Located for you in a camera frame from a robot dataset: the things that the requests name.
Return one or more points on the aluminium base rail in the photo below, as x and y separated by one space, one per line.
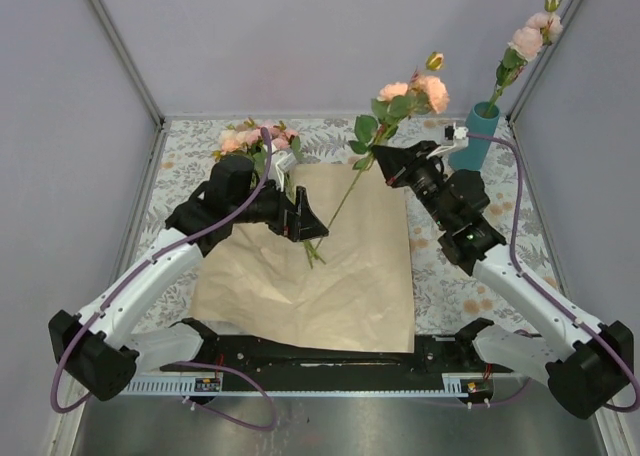
93 362

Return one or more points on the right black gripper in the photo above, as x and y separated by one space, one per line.
398 164

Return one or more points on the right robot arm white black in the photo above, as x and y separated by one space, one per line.
583 362

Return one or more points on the pink flower bunch green stems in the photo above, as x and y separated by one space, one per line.
258 142

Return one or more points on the white slotted cable duct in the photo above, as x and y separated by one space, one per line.
313 384

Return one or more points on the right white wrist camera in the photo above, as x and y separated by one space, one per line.
455 139

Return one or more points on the left aluminium frame post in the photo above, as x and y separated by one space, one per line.
119 46

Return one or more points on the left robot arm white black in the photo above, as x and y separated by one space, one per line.
116 312

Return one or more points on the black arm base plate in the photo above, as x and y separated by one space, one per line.
431 354

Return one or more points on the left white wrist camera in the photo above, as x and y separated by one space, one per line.
282 162

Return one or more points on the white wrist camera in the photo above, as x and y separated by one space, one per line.
282 162
455 139

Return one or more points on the floral patterned table mat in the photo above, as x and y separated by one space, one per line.
445 297

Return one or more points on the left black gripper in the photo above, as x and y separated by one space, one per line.
296 223

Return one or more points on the orange beige wrapping paper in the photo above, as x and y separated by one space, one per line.
359 298

